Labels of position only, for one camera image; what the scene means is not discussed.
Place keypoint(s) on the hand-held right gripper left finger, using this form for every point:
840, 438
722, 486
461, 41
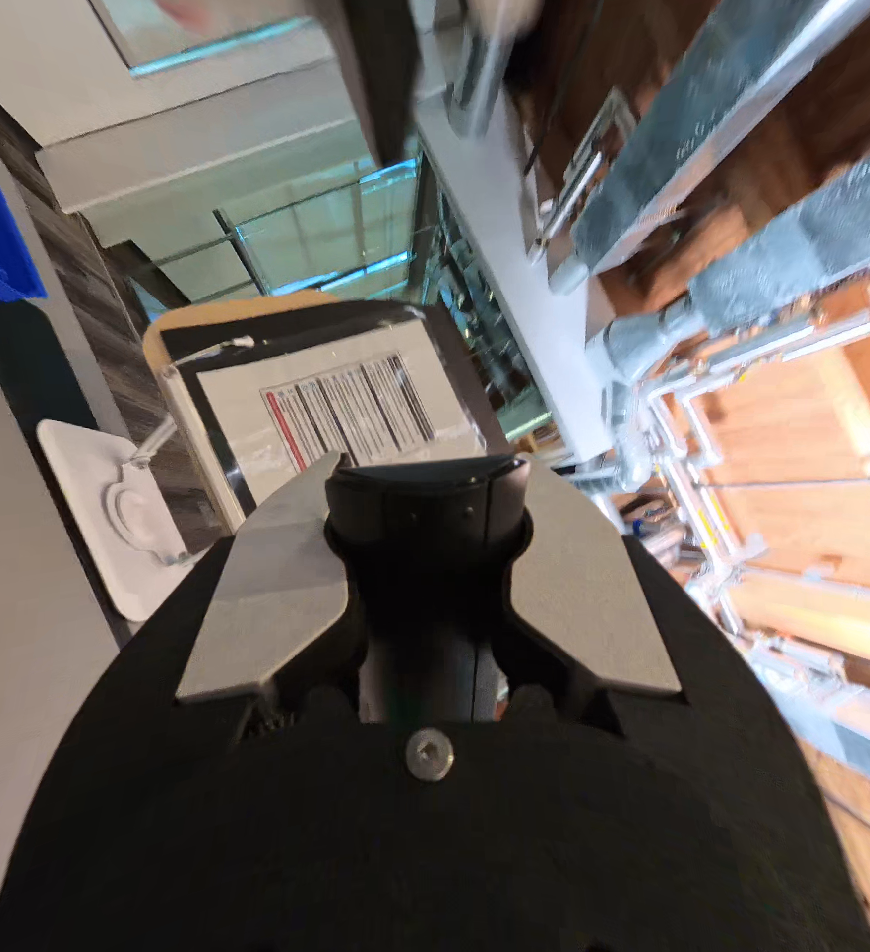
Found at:
279, 580

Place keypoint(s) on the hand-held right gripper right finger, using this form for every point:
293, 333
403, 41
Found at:
584, 587

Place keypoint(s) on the black computer mouse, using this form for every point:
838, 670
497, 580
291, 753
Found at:
427, 520

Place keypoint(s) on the grey desk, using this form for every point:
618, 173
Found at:
11, 595

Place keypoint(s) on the instruction sign board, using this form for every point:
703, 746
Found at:
256, 401

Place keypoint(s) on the silver air duct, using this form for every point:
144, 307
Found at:
814, 245
703, 111

